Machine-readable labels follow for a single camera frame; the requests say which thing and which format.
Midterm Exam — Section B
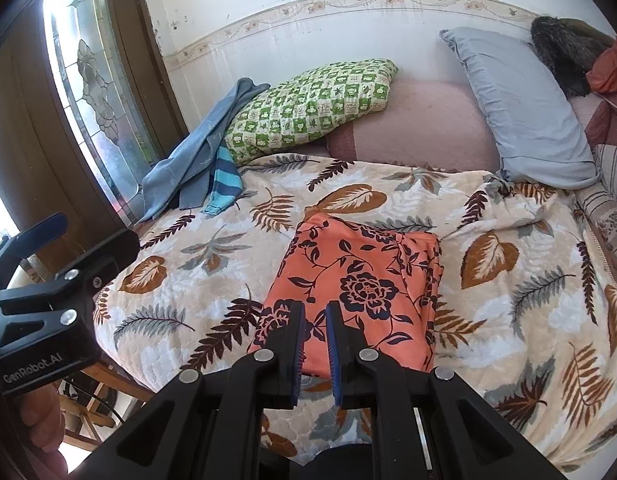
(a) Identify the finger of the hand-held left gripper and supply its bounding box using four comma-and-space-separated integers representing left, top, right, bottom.
0, 212, 69, 293
0, 228, 140, 313

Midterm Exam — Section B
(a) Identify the wooden chair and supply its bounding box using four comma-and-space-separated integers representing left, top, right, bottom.
58, 362, 156, 453

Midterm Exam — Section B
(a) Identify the orange red cloth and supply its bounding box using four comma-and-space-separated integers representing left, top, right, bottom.
585, 37, 617, 95

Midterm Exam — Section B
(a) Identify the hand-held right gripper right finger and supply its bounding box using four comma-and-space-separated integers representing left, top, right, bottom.
325, 301, 569, 480

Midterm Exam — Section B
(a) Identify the stained glass door panel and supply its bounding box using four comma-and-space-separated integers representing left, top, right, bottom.
42, 0, 162, 211

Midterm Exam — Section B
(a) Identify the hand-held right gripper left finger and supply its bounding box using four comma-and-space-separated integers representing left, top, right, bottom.
91, 300, 306, 480

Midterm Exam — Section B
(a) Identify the dark furry item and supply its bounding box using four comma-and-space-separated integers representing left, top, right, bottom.
531, 16, 616, 98

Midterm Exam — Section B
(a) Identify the orange floral garment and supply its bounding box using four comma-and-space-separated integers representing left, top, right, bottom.
247, 211, 445, 378

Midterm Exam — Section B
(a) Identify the teal striped cloth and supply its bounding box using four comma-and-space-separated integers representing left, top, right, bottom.
202, 144, 242, 217

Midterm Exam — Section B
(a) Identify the person's left hand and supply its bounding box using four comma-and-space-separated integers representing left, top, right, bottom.
16, 389, 66, 448

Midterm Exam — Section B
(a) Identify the green checkered pillow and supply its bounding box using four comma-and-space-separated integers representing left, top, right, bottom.
223, 58, 399, 165

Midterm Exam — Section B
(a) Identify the grey blue pillow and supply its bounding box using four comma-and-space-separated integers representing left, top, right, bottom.
439, 26, 601, 191

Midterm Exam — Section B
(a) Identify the brown wooden door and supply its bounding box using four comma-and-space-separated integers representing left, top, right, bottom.
0, 0, 189, 281

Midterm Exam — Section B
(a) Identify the leaf print blanket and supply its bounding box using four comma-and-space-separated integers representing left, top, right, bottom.
91, 152, 617, 473

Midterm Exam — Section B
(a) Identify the blue grey cloth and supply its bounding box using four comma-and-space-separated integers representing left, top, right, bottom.
137, 77, 272, 226

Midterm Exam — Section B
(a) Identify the mauve patterned cloth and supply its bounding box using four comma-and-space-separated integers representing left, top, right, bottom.
568, 92, 617, 148

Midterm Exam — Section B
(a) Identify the striped beige cushion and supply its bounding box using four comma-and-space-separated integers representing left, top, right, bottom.
573, 144, 617, 266

